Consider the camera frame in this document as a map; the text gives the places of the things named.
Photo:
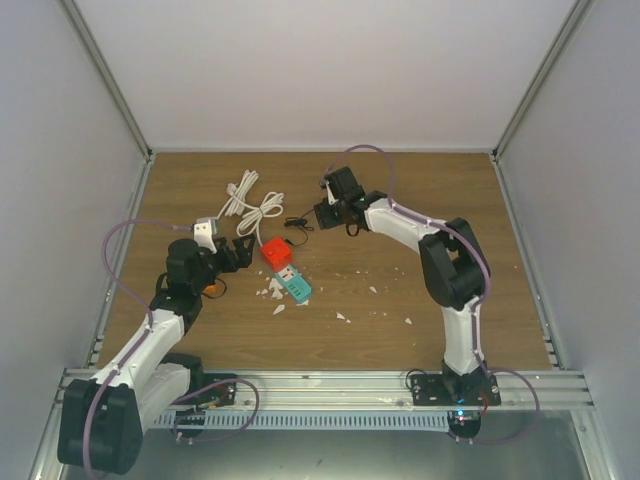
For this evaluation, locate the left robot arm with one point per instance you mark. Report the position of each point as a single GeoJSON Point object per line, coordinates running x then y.
{"type": "Point", "coordinates": [104, 418]}

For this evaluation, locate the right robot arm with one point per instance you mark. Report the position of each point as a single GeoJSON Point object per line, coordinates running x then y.
{"type": "Point", "coordinates": [455, 271]}

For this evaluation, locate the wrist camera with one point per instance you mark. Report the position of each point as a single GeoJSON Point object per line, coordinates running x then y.
{"type": "Point", "coordinates": [204, 230]}
{"type": "Point", "coordinates": [324, 184]}

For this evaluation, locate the slotted cable duct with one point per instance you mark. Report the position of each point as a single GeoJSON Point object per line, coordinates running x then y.
{"type": "Point", "coordinates": [309, 420]}

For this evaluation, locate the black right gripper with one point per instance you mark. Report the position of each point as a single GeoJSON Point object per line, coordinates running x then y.
{"type": "Point", "coordinates": [326, 221]}

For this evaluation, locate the aluminium front rail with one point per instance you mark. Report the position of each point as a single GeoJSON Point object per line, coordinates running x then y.
{"type": "Point", "coordinates": [385, 391]}

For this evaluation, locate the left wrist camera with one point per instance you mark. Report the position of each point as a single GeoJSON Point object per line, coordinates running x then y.
{"type": "Point", "coordinates": [204, 230]}

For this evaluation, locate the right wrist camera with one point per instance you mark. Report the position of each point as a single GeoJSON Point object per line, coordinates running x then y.
{"type": "Point", "coordinates": [324, 184]}

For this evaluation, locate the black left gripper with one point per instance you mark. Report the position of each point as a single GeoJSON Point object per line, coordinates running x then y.
{"type": "Point", "coordinates": [243, 258]}

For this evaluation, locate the red cube adapter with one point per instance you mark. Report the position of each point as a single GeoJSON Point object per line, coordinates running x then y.
{"type": "Point", "coordinates": [276, 253]}

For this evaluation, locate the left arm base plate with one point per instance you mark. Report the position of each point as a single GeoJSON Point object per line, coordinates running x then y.
{"type": "Point", "coordinates": [216, 391]}

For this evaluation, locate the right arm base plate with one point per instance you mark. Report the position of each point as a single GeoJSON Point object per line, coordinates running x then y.
{"type": "Point", "coordinates": [450, 390]}

